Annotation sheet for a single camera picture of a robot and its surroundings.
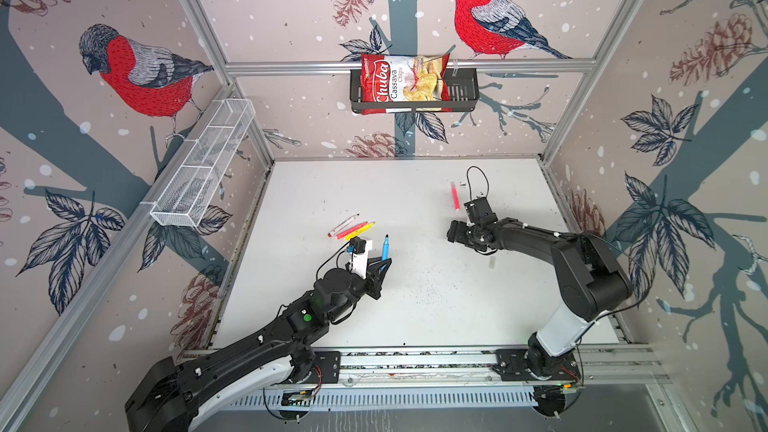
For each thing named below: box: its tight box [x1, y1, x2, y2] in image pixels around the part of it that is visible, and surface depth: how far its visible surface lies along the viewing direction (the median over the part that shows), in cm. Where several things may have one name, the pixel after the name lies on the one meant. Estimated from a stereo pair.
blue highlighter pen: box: [381, 234, 390, 261], surface depth 75 cm
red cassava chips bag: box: [361, 53, 453, 115], surface depth 90 cm
